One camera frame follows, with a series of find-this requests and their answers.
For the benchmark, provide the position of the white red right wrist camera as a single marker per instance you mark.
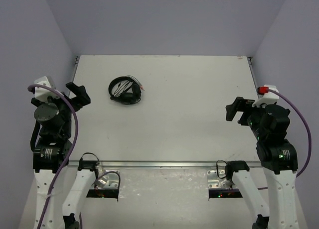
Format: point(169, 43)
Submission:
point(267, 97)

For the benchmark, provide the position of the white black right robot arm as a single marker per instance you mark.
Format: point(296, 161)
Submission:
point(269, 123)

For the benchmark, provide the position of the black over-ear headphones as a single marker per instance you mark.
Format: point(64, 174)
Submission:
point(126, 90)

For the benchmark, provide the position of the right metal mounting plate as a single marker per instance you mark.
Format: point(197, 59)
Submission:
point(217, 180)

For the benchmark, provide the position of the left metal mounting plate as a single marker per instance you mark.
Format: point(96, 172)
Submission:
point(108, 179)

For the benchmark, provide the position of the right side aluminium rail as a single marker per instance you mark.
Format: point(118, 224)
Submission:
point(250, 63)

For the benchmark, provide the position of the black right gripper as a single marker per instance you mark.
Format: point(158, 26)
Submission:
point(240, 104)

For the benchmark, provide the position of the metal mounting plate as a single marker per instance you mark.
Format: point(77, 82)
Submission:
point(108, 179)
point(217, 180)

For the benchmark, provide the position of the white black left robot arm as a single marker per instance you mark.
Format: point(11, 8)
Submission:
point(52, 142)

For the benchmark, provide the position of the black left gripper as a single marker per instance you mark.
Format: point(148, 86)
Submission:
point(75, 99)

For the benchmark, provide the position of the aluminium rail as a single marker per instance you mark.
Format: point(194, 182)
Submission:
point(160, 164)
point(250, 63)

